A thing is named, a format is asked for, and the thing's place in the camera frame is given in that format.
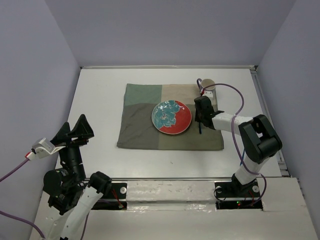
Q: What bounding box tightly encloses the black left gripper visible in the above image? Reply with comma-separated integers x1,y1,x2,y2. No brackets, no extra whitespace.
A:
51,112,95,180

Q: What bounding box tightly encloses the blue metallic spoon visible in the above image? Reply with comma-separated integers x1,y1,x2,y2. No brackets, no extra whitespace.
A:
198,122,202,134

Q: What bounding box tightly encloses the red floral plate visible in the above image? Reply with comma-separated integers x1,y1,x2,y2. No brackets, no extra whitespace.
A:
151,100,192,135

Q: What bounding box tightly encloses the purple ceramic mug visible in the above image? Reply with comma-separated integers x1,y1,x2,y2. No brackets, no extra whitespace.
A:
196,78,216,98

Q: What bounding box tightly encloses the green patchwork cloth placemat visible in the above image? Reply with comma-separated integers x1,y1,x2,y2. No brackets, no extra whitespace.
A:
117,83,224,151

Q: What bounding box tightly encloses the blue plastic fork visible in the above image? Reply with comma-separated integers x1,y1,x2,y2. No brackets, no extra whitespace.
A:
239,149,246,166

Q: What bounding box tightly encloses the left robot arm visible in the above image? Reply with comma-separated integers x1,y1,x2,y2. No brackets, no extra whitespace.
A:
43,114,112,240

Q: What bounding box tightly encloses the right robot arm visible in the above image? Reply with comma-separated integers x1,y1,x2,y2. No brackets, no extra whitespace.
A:
194,96,283,196

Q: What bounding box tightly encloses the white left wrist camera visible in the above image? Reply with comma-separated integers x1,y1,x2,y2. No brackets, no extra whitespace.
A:
25,138,65,161

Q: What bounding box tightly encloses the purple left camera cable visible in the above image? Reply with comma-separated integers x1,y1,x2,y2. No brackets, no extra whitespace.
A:
0,157,88,240

